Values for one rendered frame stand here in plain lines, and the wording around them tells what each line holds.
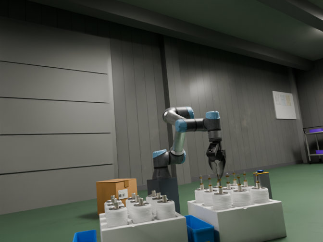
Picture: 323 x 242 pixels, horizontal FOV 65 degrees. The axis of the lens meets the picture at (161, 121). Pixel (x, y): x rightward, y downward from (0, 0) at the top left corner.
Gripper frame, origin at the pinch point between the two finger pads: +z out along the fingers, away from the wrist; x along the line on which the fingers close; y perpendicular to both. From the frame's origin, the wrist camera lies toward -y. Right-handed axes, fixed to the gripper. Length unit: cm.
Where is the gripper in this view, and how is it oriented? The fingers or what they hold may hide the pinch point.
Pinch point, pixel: (218, 175)
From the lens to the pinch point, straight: 142.9
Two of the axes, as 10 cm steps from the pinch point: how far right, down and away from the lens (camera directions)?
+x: -8.9, 1.4, 4.3
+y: 4.5, 0.9, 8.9
